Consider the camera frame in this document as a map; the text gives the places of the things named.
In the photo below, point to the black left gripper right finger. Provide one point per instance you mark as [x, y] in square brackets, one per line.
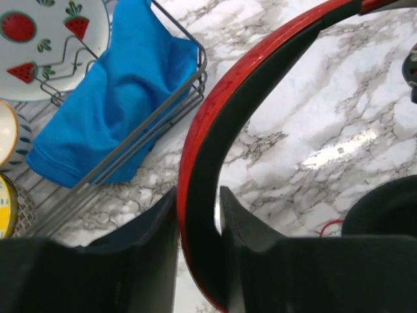
[269, 272]

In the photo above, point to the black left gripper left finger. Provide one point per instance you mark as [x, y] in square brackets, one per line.
[131, 269]

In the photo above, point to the red black headphones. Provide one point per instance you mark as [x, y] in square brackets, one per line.
[217, 123]

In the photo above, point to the patterned yellow centre bowl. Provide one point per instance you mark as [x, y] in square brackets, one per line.
[18, 211]

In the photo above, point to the cream bowl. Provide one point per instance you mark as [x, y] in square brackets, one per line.
[16, 137]

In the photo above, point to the blue cloth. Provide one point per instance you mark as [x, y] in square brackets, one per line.
[141, 69]

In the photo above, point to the black wire dish rack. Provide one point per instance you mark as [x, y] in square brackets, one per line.
[80, 198]

